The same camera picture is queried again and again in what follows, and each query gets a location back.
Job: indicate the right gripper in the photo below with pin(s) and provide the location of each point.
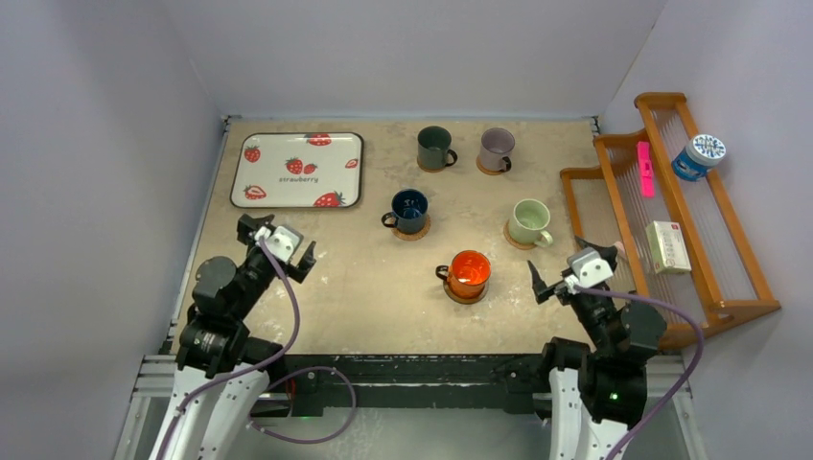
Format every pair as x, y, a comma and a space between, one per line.
544, 291

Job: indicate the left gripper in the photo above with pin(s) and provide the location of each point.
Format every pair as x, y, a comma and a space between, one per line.
247, 224

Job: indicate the pale green mug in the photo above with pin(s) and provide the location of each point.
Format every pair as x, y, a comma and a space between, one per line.
529, 221

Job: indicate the orange mug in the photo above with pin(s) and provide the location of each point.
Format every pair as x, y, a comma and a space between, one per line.
467, 274

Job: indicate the dark brown wooden coaster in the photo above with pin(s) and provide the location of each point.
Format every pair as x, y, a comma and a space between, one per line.
465, 300

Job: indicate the navy blue mug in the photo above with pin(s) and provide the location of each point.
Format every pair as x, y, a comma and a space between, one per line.
408, 213

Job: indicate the light wooden coaster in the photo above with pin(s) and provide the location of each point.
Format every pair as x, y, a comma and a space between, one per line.
422, 167
508, 168

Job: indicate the purple mug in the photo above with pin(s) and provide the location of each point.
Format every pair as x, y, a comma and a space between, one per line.
496, 146

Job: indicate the dark green mug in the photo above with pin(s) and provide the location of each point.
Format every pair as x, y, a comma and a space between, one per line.
434, 147

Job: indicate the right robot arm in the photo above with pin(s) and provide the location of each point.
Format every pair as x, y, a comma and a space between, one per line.
599, 390

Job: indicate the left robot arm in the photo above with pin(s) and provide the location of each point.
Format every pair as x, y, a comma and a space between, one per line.
221, 369

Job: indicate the small pink eraser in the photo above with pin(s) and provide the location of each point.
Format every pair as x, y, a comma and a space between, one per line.
621, 251

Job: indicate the strawberry print tray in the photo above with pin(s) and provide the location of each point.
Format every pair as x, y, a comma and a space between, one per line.
298, 171

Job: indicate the white card box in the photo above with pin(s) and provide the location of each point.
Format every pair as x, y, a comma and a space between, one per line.
667, 247

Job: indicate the wooden tiered rack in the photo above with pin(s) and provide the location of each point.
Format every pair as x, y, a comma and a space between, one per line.
726, 286

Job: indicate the pink marker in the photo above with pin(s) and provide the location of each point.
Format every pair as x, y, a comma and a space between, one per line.
646, 170

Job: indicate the blue jar white lid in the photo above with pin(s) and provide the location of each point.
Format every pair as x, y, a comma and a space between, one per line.
700, 155

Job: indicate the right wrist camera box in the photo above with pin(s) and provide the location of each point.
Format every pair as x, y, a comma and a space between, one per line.
588, 268

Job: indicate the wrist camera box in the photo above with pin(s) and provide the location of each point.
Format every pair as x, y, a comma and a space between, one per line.
588, 268
279, 243

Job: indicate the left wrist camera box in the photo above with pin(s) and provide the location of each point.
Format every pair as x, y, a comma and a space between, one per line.
279, 243

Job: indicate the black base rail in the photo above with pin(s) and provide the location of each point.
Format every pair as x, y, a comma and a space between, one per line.
510, 382

